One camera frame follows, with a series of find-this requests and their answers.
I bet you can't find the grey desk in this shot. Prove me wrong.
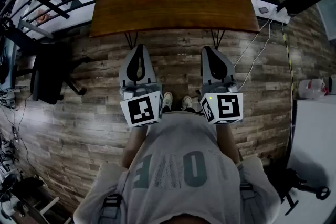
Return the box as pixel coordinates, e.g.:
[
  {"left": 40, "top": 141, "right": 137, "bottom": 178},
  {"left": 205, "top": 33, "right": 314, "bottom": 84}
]
[{"left": 4, "top": 35, "right": 22, "bottom": 90}]

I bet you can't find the black hairpin table leg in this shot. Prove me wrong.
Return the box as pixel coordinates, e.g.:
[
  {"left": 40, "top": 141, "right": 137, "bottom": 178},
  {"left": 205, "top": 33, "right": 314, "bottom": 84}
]
[
  {"left": 210, "top": 29, "right": 226, "bottom": 50},
  {"left": 124, "top": 31, "right": 139, "bottom": 50}
]

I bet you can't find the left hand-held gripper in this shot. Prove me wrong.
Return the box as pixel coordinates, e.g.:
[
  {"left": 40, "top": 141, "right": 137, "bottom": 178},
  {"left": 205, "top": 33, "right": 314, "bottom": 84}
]
[{"left": 118, "top": 44, "right": 164, "bottom": 129}]

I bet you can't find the black stand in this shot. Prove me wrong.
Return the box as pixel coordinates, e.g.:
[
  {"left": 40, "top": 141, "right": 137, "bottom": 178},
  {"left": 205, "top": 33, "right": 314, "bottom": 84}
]
[{"left": 277, "top": 167, "right": 331, "bottom": 216}]

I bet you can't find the person's grey printed t-shirt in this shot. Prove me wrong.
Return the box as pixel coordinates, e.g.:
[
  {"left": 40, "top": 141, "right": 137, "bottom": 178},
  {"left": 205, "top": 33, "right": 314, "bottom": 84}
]
[{"left": 73, "top": 111, "right": 282, "bottom": 224}]

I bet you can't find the person's left white shoe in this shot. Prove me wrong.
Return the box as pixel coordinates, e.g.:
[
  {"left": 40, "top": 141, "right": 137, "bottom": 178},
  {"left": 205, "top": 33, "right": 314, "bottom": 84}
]
[{"left": 162, "top": 91, "right": 174, "bottom": 111}]

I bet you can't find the person's left forearm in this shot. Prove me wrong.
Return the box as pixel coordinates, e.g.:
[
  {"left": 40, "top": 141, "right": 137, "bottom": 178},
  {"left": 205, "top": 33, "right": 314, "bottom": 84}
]
[{"left": 121, "top": 125, "right": 148, "bottom": 170}]

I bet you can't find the grey black shoulder strap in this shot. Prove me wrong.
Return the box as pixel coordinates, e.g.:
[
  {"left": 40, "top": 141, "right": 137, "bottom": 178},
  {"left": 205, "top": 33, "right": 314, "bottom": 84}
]
[
  {"left": 101, "top": 193, "right": 123, "bottom": 219},
  {"left": 239, "top": 183, "right": 255, "bottom": 200}
]

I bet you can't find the person's right forearm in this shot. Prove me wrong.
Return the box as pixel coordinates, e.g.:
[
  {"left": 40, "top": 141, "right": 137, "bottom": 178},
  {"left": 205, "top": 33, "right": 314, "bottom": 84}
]
[{"left": 215, "top": 122, "right": 241, "bottom": 166}]

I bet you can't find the black office chair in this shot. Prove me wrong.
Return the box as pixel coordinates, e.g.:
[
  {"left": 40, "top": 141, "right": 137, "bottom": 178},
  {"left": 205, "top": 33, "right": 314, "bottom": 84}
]
[{"left": 29, "top": 43, "right": 92, "bottom": 105}]

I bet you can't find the white cable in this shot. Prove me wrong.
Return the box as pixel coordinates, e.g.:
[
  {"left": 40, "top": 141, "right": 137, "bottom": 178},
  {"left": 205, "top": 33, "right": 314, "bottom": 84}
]
[
  {"left": 233, "top": 17, "right": 271, "bottom": 69},
  {"left": 238, "top": 19, "right": 274, "bottom": 91}
]

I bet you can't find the person's right white shoe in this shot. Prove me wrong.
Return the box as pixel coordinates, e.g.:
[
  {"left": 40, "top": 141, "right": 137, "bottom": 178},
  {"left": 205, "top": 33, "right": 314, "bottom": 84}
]
[{"left": 181, "top": 95, "right": 194, "bottom": 111}]

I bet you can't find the white power strip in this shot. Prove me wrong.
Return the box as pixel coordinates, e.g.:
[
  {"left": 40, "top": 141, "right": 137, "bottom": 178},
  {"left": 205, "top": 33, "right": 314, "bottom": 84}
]
[{"left": 275, "top": 6, "right": 292, "bottom": 24}]

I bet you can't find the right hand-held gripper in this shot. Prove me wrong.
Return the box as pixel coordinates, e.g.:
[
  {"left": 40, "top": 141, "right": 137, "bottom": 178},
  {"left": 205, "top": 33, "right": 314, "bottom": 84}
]
[{"left": 198, "top": 45, "right": 245, "bottom": 126}]

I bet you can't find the white table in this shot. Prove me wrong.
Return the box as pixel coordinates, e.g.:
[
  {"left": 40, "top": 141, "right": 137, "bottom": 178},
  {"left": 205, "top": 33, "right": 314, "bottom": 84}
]
[{"left": 285, "top": 93, "right": 336, "bottom": 224}]

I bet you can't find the person's white shoe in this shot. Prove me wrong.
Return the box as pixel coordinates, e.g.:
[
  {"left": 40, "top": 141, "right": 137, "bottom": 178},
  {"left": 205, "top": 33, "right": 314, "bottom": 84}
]
[
  {"left": 181, "top": 95, "right": 194, "bottom": 111},
  {"left": 162, "top": 91, "right": 174, "bottom": 111}
]

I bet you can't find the clear plastic jug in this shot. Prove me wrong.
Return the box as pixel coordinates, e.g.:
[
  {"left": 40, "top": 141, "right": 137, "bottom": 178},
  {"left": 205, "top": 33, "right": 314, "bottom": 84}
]
[{"left": 298, "top": 78, "right": 327, "bottom": 100}]

